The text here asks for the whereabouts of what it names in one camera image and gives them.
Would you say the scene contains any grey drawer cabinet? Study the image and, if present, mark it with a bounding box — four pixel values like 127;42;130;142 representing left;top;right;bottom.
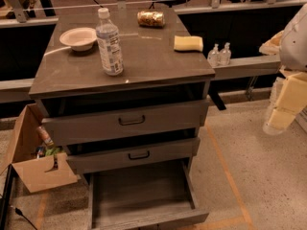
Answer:
28;6;216;230

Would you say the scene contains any top grey drawer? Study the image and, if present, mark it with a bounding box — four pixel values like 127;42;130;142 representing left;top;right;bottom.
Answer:
42;100;208;146

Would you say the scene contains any clear sanitizer bottle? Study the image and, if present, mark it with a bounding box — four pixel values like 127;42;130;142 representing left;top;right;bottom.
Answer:
207;44;219;67
220;42;231;65

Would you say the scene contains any yellow sponge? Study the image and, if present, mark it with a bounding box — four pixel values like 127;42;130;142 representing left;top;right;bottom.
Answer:
174;35;203;52

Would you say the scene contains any middle grey drawer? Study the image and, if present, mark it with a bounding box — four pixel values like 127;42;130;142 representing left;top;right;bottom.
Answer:
67;137;201;174

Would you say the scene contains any white paper bowl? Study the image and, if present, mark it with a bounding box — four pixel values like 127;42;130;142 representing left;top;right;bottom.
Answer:
59;28;97;52

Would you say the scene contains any grey drawer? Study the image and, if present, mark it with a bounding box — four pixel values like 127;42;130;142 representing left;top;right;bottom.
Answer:
42;100;208;146
88;160;208;230
67;137;201;174

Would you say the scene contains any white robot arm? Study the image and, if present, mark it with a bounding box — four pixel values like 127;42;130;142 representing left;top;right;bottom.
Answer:
259;4;307;135

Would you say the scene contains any bottom grey drawer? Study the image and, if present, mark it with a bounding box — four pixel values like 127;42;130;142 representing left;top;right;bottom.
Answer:
88;160;208;230

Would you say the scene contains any right clear sanitizer bottle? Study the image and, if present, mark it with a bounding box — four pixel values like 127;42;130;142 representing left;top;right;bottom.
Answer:
220;42;231;65

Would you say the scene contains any snack packet in box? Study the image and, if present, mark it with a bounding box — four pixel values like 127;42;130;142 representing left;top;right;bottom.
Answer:
36;126;54;146

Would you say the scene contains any clear plastic water bottle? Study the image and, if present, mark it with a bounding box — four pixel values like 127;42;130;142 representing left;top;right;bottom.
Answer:
96;8;124;76

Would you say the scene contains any brown cardboard box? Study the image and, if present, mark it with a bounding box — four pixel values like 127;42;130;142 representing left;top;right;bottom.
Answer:
0;104;78;193

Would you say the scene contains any black cable with plug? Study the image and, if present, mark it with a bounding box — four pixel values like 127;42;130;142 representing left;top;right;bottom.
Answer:
9;204;38;230

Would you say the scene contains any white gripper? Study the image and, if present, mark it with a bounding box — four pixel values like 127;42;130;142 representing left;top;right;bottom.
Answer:
263;72;307;135

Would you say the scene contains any left clear sanitizer bottle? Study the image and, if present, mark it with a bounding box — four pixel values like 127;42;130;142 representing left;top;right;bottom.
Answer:
207;44;219;67

